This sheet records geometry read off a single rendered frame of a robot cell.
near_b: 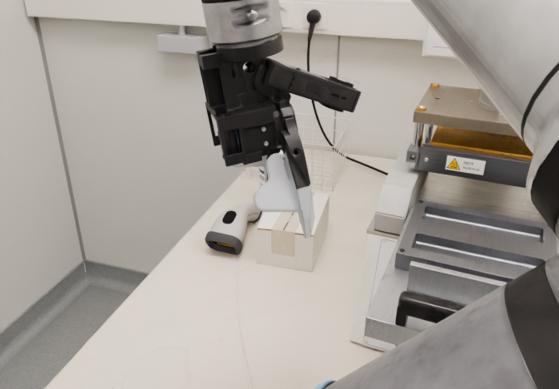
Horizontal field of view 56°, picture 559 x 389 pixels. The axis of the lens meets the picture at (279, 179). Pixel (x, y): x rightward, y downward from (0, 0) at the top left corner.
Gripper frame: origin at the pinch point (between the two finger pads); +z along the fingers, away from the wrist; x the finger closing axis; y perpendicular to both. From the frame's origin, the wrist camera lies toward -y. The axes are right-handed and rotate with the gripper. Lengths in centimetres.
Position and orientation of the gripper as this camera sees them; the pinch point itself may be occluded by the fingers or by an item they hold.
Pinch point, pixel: (292, 208)
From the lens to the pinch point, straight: 61.7
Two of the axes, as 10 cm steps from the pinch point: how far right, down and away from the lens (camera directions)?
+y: -9.5, 2.5, -2.1
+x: 2.9, 3.7, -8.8
